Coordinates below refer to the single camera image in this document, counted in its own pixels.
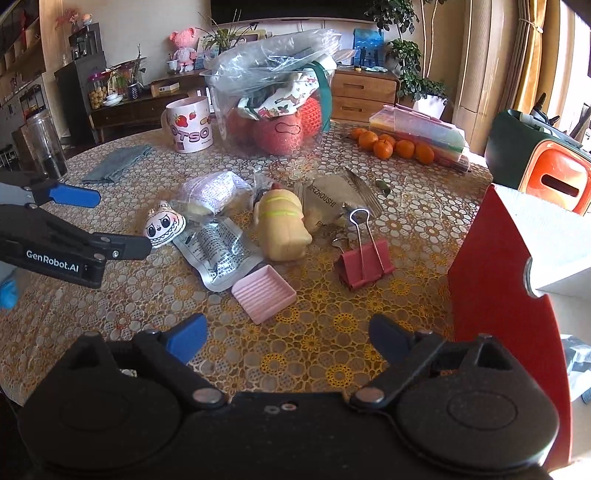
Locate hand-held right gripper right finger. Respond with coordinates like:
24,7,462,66
351,314,515,411

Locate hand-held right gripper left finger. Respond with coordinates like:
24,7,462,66
65,313,228,411

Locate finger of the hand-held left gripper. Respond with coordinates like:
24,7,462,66
0,170,102,209
87,232,153,262

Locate white cartoon face toy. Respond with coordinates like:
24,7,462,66
144,200,187,249

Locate red binder clip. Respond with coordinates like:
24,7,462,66
331,209,396,291

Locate pink soap dish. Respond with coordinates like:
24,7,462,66
231,264,297,325

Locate silver foil packet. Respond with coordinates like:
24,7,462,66
172,217,265,292

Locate purple white snack packet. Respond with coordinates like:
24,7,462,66
168,171,254,223

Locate red cardboard box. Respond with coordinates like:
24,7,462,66
447,183,591,469

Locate yellow plush toy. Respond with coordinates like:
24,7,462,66
252,184,314,262

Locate person's left hand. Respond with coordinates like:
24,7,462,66
0,277,20,311

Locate dark glass jar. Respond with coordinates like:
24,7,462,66
21,110,69,182

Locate blue-grey cloth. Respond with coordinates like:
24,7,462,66
82,144,153,184

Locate black cabinet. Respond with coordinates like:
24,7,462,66
54,51,109,145

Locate dark wooden sideboard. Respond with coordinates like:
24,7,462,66
88,69,218,136

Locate jar with pink lid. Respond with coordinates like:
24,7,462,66
88,71,112,110

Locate pink strawberry print mug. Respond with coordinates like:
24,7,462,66
161,97,215,154

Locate dark snack packet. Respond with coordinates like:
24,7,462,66
252,171,279,209

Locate beige snack packet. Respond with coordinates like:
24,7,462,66
300,167,384,232

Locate pink doll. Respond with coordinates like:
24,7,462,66
169,30,198,73

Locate grey plastic bag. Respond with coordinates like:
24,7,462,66
560,335,591,403

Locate pile of oranges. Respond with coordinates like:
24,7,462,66
348,127,436,165

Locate red knitted bag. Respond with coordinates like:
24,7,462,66
226,97,325,156

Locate stack of flat plastic boxes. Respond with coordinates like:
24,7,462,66
368,104,471,172

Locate grassy potted plant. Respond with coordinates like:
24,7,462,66
198,11,259,57

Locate green orange storage box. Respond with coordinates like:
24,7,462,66
485,95,591,215

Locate clear bucket with plastic bags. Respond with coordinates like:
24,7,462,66
203,28,345,160

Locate light wooden drawer cabinet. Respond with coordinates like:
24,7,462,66
330,67,400,123

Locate tall leafy potted plant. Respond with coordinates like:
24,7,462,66
365,0,450,118

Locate black television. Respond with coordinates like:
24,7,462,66
210,0,393,24

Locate blue picture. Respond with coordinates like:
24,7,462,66
353,28,385,66

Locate orange curtain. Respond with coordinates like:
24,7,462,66
512,0,575,118

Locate printed cloth with green strap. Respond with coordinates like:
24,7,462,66
239,61,334,132

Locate photo frame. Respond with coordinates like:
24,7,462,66
230,30,269,51

